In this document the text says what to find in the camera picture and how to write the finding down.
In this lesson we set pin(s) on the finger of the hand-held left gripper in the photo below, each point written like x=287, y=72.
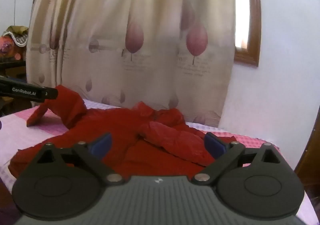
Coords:
x=30, y=92

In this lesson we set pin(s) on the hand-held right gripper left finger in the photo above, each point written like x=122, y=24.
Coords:
x=100, y=146

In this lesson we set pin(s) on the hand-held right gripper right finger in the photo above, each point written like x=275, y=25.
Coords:
x=214, y=147

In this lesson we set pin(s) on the red jacket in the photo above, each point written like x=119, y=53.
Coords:
x=155, y=144

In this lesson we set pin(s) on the dark wooden cabinet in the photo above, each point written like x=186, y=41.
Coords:
x=12, y=71

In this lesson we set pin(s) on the pink checked blanket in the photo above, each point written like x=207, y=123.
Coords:
x=22, y=134

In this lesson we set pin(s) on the floral fabric bag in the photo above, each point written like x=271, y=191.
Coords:
x=10, y=47

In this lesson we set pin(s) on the beige leaf-print curtain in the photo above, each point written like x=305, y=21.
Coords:
x=150, y=14

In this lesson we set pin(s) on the brown wooden post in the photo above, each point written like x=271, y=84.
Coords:
x=308, y=154

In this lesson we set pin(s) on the brown wooden window frame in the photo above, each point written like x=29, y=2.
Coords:
x=253, y=27

